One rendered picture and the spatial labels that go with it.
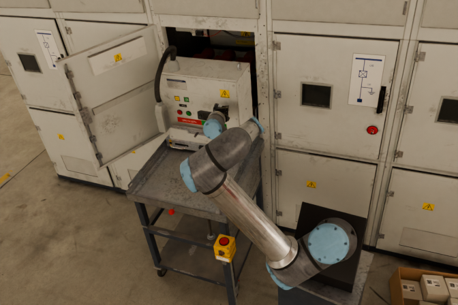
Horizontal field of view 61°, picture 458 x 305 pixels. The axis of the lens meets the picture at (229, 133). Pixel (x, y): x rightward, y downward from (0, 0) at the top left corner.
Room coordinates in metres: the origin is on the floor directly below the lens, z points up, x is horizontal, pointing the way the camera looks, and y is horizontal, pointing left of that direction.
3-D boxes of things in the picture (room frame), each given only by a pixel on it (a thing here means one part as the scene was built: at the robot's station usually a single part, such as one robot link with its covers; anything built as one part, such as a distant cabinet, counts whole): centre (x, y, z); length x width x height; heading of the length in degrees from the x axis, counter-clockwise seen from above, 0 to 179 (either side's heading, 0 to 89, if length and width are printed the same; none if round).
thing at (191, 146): (1.94, 0.15, 0.90); 0.54 x 0.05 x 0.06; 66
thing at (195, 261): (1.83, 0.20, 0.46); 0.64 x 0.58 x 0.66; 155
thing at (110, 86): (2.10, 0.61, 1.21); 0.63 x 0.07 x 0.74; 131
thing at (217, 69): (2.16, 0.05, 1.15); 0.51 x 0.50 x 0.48; 156
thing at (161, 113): (1.95, 0.38, 1.14); 0.08 x 0.05 x 0.17; 156
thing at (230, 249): (1.19, 0.08, 0.85); 0.08 x 0.08 x 0.10; 65
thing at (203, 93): (1.92, 0.16, 1.15); 0.48 x 0.01 x 0.48; 66
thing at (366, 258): (1.12, -0.39, 0.74); 0.38 x 0.32 x 0.02; 57
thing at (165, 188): (1.83, 0.20, 0.82); 0.68 x 0.62 x 0.06; 155
